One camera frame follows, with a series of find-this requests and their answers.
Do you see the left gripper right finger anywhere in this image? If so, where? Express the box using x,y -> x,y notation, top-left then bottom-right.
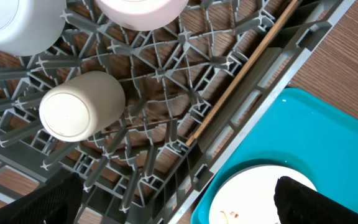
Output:
273,176 -> 358,224

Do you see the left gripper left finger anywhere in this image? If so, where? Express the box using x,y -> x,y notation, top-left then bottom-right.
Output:
0,173 -> 83,224

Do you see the large white plate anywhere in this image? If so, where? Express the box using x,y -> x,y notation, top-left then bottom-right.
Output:
208,164 -> 316,224

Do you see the cream cup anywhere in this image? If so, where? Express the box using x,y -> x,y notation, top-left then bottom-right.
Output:
39,71 -> 126,142

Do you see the grey-green bowl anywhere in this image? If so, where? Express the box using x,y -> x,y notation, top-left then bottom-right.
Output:
0,0 -> 67,56

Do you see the small pink bowl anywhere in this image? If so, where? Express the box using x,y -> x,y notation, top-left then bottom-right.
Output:
95,0 -> 188,31

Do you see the teal serving tray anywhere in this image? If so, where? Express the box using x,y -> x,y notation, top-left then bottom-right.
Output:
191,88 -> 358,223

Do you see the grey dish rack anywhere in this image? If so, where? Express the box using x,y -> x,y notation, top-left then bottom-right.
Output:
0,1 -> 352,223

